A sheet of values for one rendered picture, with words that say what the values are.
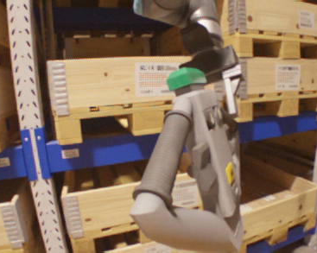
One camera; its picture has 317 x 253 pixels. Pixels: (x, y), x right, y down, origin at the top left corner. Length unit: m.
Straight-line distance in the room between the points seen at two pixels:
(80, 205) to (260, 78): 1.10
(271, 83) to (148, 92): 0.72
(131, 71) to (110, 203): 0.59
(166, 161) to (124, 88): 0.77
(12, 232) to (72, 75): 0.72
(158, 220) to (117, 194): 0.87
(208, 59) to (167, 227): 0.38
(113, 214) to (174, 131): 0.88
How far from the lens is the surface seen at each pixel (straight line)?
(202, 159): 0.31
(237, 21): 1.28
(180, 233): 0.26
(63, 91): 0.97
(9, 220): 1.15
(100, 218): 1.13
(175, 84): 0.36
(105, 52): 2.26
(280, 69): 1.45
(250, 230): 1.61
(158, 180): 0.23
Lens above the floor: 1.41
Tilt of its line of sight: 11 degrees down
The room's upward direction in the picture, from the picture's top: 3 degrees counter-clockwise
